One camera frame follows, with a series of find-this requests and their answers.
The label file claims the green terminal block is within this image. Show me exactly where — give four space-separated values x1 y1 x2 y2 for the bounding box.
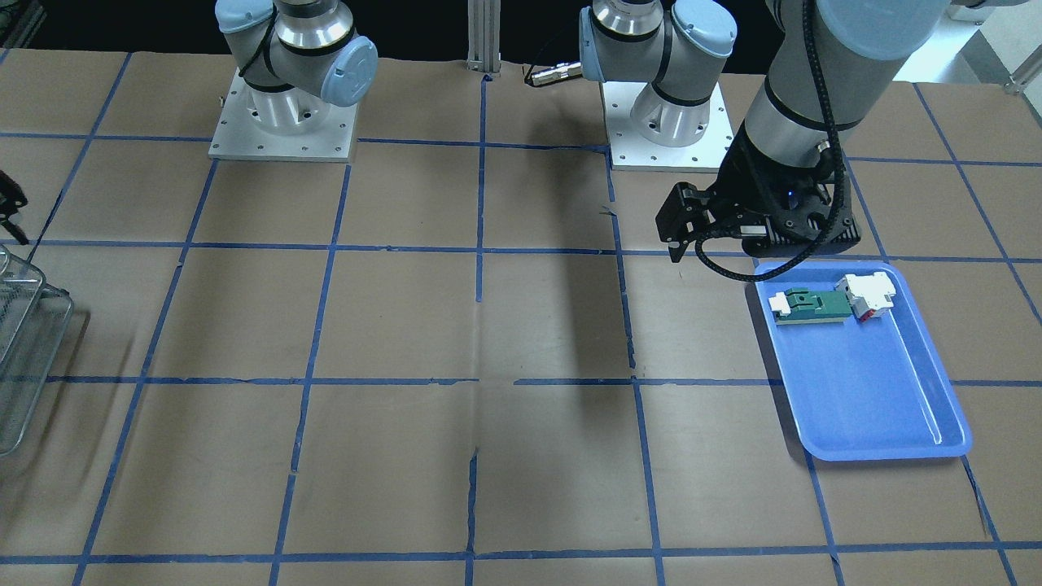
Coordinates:
768 288 852 324

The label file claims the silver cable connector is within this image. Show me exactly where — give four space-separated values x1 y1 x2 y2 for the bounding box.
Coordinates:
523 62 584 88

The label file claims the aluminium frame post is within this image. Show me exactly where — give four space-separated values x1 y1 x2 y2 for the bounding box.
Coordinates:
466 0 501 77

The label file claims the wire mesh shelf basket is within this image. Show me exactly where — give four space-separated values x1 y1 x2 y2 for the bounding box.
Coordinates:
1 247 75 457

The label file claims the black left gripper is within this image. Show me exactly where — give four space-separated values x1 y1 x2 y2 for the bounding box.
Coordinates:
655 135 836 264

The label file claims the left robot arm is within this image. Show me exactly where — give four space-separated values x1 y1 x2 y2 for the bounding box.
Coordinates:
578 1 948 264

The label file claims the white circuit breaker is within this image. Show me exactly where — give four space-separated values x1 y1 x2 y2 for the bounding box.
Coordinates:
834 271 897 322

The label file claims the blue plastic tray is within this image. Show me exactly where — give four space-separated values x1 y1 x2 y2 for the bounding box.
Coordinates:
755 260 974 462

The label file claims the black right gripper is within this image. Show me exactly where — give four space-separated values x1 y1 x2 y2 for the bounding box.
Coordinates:
1 171 29 245

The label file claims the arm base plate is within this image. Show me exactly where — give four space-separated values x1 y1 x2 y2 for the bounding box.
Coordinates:
602 81 733 172
208 72 359 164

